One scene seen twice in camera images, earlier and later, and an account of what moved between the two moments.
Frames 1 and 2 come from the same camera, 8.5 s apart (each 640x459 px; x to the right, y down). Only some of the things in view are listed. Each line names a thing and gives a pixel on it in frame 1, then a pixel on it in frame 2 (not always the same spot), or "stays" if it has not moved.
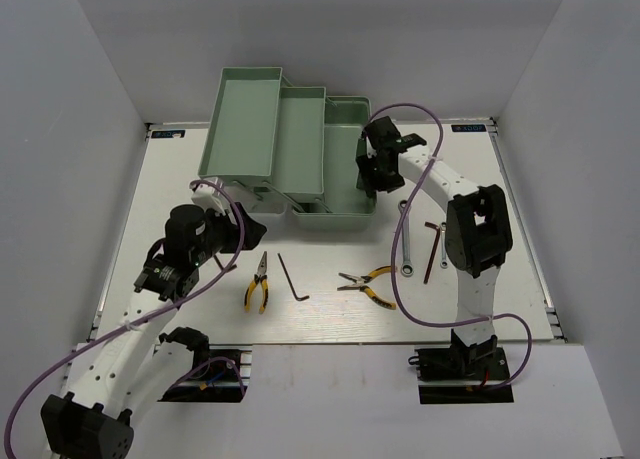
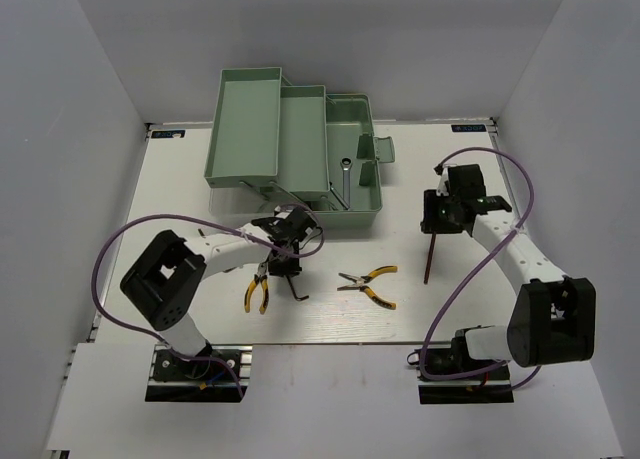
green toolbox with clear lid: [275, 147] stays
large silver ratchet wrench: [407, 268] → [346, 163]
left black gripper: [254, 231] → [293, 268]
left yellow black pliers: [261, 274] stays
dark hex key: [299, 299] stays
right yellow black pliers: [360, 284] stays
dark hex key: [433, 250] stays
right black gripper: [372, 184] → [431, 222]
